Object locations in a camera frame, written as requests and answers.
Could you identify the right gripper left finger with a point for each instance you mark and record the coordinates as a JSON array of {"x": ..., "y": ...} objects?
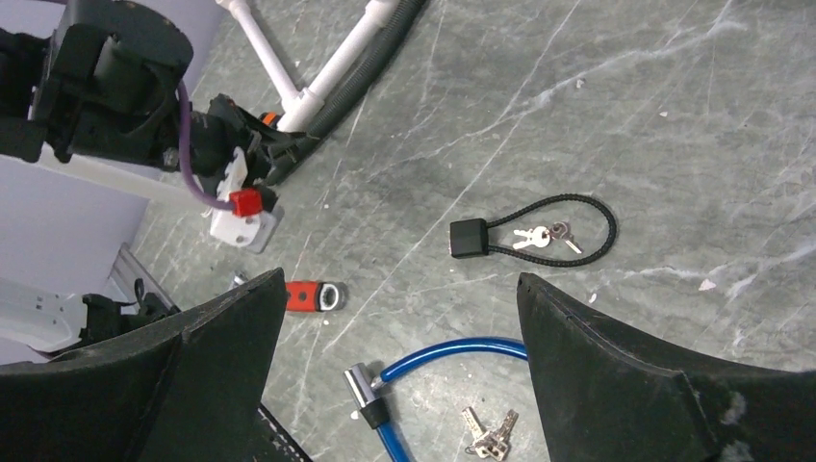
[{"x": 185, "y": 388}]

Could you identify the black cable padlock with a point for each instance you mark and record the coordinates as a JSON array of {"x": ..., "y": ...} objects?
[{"x": 469, "y": 238}]

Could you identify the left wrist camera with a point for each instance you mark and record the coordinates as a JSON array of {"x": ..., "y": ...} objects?
[{"x": 255, "y": 215}]

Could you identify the orange black padlock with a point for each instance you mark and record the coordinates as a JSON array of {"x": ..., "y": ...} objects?
[{"x": 270, "y": 119}]

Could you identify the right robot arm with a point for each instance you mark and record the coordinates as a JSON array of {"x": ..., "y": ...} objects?
[{"x": 76, "y": 315}]

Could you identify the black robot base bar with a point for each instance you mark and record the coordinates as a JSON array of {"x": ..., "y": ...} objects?
[{"x": 275, "y": 442}]

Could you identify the small silver padlock key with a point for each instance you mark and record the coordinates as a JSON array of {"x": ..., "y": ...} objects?
[{"x": 541, "y": 236}]

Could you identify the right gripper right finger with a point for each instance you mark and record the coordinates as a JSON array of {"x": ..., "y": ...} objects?
[{"x": 607, "y": 391}]

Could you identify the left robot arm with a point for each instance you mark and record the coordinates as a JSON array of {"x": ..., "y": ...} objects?
[{"x": 105, "y": 84}]

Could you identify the blue cable lock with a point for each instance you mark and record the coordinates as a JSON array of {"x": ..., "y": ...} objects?
[{"x": 414, "y": 404}]

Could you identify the white PVC pipe frame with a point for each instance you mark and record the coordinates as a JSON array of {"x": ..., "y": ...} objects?
[{"x": 306, "y": 48}]

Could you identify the red handled adjustable wrench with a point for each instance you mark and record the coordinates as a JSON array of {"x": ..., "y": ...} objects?
[{"x": 311, "y": 296}]

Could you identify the silver lock keys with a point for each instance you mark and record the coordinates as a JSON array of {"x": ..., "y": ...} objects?
[{"x": 487, "y": 443}]

